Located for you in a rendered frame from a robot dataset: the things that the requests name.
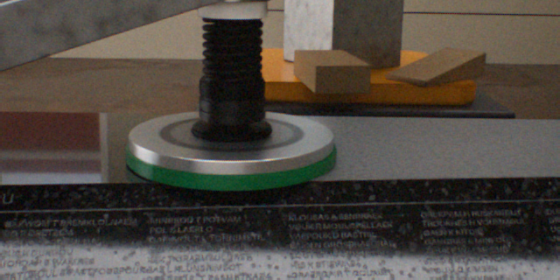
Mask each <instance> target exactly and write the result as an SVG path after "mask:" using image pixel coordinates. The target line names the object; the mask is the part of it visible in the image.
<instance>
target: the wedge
mask: <svg viewBox="0 0 560 280"><path fill-rule="evenodd" d="M485 65H486V52H479V51H472V50H464V49H457V48H450V47H446V48H443V49H441V50H438V51H436V52H434V53H431V54H430V55H428V56H426V57H424V58H422V59H418V60H416V61H414V62H412V63H409V64H407V65H405V66H404V67H402V68H399V69H396V70H395V71H393V72H390V73H386V74H385V79H386V80H391V81H400V82H405V83H411V84H416V85H422V86H431V85H437V84H442V83H448V82H453V81H462V80H469V79H474V78H479V77H484V75H485Z"/></svg>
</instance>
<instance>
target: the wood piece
mask: <svg viewBox="0 0 560 280"><path fill-rule="evenodd" d="M293 73H294V75H295V76H297V78H299V79H300V80H301V81H302V82H303V83H304V84H305V85H306V86H307V87H308V88H309V89H310V90H311V91H312V92H313V93H314V94H366V93H370V81H371V65H370V64H368V63H367V62H364V61H362V60H360V59H358V58H356V57H354V56H352V55H350V53H348V52H345V51H343V50H294V70H293Z"/></svg>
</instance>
